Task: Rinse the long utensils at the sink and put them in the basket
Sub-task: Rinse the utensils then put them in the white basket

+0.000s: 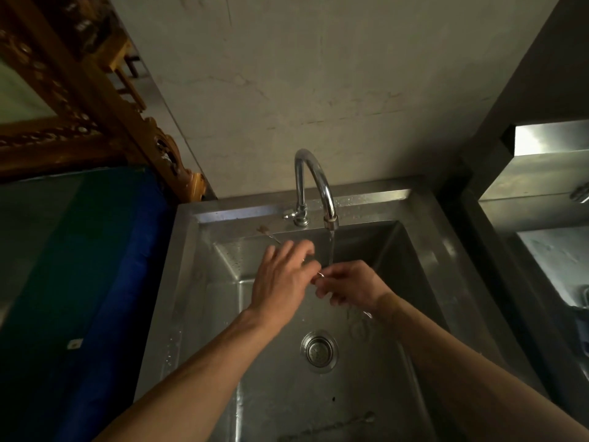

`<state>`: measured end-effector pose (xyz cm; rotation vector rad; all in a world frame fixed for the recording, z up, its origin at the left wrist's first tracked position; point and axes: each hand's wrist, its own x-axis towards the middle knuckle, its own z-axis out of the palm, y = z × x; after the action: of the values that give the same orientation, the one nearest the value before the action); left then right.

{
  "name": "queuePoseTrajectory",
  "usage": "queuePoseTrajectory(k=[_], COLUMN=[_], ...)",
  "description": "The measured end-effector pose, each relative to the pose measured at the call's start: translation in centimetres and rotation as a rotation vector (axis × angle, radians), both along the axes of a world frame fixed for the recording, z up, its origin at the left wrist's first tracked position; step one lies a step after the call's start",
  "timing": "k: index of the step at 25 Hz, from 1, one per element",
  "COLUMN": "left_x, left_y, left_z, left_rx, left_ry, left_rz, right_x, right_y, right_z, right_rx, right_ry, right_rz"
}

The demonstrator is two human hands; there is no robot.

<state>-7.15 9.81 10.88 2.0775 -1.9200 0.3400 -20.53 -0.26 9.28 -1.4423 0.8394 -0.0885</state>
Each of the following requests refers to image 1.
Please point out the person's left hand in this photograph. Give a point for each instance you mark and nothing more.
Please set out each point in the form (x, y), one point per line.
(276, 289)

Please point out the person's right hand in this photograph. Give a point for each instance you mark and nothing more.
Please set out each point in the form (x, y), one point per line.
(359, 285)

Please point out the person's right thumb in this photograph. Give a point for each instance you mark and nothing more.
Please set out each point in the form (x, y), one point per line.
(327, 272)

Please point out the person's left thumb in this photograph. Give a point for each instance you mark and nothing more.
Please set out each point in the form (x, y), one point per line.
(309, 279)

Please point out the thin metal utensil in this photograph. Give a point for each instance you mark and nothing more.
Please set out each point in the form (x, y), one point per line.
(366, 313)

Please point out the person's left forearm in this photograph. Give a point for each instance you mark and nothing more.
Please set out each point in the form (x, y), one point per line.
(198, 382)

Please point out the person's right forearm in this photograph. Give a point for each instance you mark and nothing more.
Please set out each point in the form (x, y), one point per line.
(460, 377)

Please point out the round metal drain strainer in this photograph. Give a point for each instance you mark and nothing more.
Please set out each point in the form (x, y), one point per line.
(319, 352)

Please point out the chrome gooseneck faucet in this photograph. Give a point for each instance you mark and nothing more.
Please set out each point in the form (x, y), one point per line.
(317, 179)

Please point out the stainless steel sink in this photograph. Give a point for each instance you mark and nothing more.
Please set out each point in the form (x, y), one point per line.
(285, 400)

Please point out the long utensil in sink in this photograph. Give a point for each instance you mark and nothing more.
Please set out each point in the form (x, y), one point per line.
(331, 428)

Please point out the blue tarp cover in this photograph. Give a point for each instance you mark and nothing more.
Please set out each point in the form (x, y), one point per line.
(83, 280)

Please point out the carved wooden frame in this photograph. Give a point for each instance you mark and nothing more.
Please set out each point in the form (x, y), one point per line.
(92, 119)

